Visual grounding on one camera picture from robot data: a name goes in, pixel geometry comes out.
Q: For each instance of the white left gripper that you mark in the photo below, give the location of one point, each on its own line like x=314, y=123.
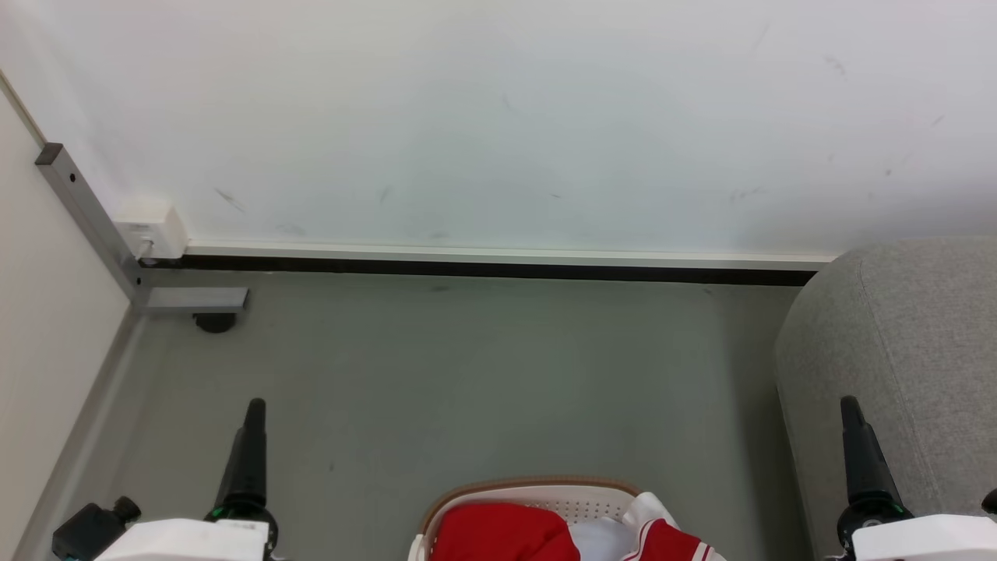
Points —
x=187, y=541

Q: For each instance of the grey metal frame post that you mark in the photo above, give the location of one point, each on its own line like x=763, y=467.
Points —
x=86, y=210

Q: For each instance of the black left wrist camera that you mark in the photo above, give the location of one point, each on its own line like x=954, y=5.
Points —
x=92, y=531

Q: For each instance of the black white wall baseboard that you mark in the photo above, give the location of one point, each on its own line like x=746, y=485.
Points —
x=498, y=269

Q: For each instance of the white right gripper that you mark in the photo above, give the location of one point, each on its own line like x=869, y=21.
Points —
x=923, y=541

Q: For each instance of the red white varsity jacket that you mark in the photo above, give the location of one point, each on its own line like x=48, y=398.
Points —
x=498, y=536

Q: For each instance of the white wall socket box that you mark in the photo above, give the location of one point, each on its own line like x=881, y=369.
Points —
x=154, y=228

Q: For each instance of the grey floor rail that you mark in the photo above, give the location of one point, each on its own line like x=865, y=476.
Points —
x=86, y=436

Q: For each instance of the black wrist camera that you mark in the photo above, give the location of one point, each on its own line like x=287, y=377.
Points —
x=92, y=531
x=991, y=501

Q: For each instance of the grey fabric sofa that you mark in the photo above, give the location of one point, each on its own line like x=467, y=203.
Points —
x=919, y=351

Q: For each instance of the white basket with brown rim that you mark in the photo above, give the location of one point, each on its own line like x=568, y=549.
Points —
x=584, y=508

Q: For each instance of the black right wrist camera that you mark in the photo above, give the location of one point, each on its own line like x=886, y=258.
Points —
x=991, y=501

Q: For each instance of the black caster wheel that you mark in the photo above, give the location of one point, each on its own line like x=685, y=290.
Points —
x=214, y=322

